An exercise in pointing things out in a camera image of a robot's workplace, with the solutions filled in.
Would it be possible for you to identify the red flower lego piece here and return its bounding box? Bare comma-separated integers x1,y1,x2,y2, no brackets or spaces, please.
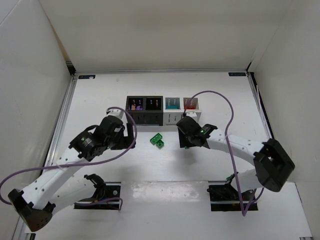
184,105,197,110

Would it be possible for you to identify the large green lego brick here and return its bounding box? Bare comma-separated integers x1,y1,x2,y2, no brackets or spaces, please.
150,133,163,145

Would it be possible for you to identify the teal lego brick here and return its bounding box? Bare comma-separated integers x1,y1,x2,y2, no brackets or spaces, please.
165,105,180,110

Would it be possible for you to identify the square green lego brick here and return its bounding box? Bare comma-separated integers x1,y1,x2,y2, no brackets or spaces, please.
155,139,165,149

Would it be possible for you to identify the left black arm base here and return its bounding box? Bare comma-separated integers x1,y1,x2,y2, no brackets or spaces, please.
73,182,123,211

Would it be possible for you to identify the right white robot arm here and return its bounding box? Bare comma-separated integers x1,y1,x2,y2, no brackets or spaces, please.
176,116,296,193

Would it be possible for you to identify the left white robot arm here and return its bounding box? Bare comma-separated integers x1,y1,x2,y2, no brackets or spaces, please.
8,111,138,232

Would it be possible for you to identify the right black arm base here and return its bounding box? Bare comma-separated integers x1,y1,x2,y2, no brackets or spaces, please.
207,182,258,212

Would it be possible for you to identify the white double bin container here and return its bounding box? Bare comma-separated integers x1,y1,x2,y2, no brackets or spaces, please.
163,97,202,126

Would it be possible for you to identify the black double bin container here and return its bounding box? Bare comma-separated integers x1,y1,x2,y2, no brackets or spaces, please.
125,95,164,126

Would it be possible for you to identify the blue label left corner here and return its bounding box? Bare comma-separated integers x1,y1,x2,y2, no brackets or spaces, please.
78,74,96,80

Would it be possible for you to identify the blue label corner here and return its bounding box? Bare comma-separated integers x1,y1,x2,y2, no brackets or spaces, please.
78,74,96,80
228,72,247,77

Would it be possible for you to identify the blue label right corner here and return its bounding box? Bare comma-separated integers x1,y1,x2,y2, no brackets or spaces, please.
228,72,247,77

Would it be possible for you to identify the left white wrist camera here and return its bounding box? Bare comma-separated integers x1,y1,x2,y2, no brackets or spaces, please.
106,107,124,120

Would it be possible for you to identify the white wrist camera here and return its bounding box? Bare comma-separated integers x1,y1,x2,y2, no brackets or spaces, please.
182,111,198,122
106,107,124,120

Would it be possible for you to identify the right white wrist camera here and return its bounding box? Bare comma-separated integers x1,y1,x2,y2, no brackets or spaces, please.
182,111,198,122

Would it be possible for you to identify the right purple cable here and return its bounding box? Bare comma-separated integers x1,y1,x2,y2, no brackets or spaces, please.
182,90,265,217

